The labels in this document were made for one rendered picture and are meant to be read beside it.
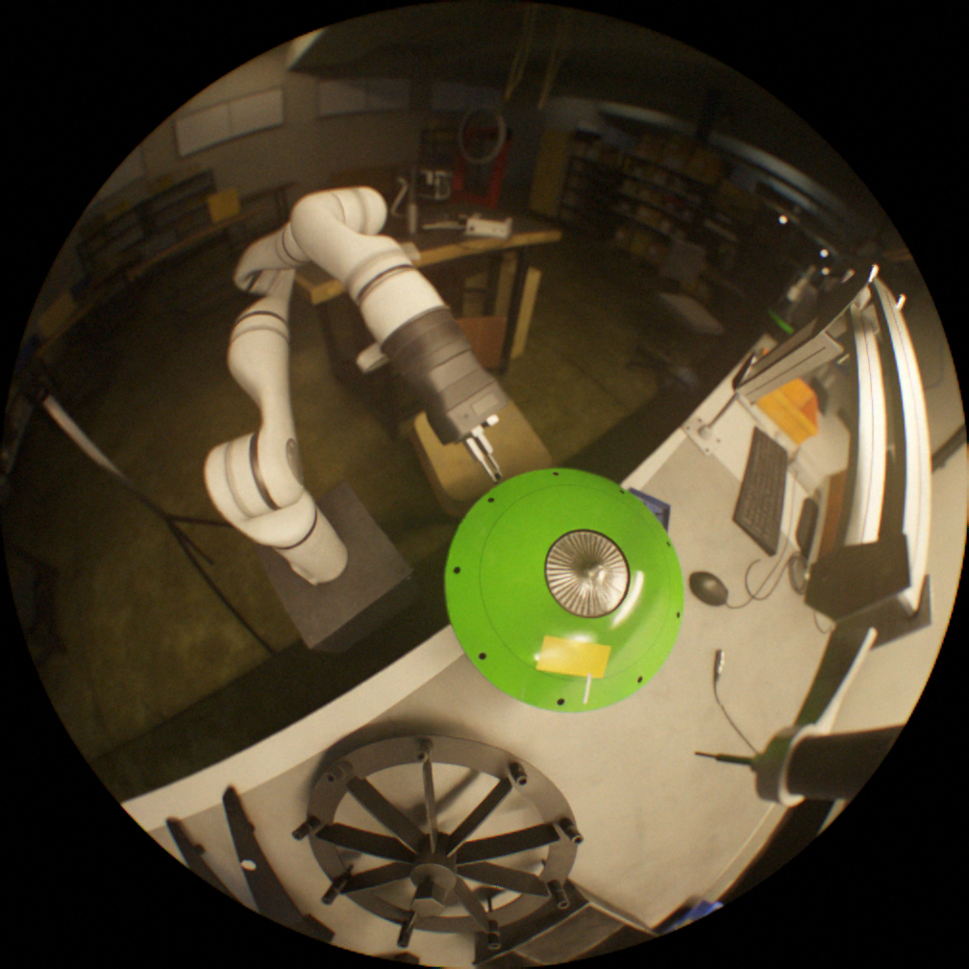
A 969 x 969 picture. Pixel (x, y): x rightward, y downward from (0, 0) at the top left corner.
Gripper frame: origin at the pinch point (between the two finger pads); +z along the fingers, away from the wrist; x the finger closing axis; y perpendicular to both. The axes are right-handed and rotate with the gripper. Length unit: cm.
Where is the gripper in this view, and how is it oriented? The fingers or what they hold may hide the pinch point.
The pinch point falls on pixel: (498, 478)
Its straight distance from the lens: 36.5
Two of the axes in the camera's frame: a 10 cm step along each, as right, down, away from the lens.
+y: 5.0, -0.6, -8.6
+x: 6.8, -5.9, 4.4
